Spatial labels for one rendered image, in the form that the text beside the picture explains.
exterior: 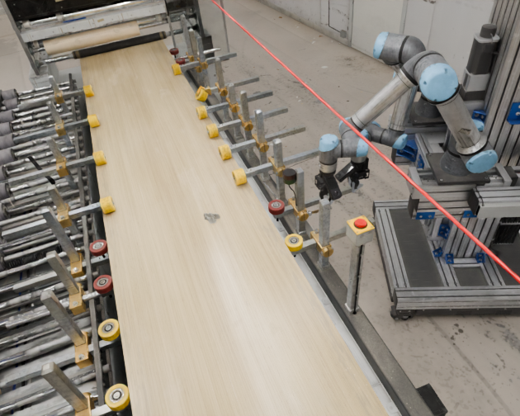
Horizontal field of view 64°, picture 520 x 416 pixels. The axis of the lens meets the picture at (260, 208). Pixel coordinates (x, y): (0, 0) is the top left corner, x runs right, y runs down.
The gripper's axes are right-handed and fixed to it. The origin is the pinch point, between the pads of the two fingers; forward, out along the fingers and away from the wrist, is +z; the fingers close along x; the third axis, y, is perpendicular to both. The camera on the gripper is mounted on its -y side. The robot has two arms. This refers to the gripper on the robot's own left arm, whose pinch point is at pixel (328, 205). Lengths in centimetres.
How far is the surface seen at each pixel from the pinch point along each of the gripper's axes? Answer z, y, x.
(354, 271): -1.1, -38.1, 9.4
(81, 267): 15, 27, 114
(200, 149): 8, 84, 40
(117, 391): 7, -43, 103
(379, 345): 27, -56, 6
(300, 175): -11.4, 12.9, 8.1
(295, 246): 6.9, -10.1, 21.7
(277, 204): 7.1, 18.5, 17.8
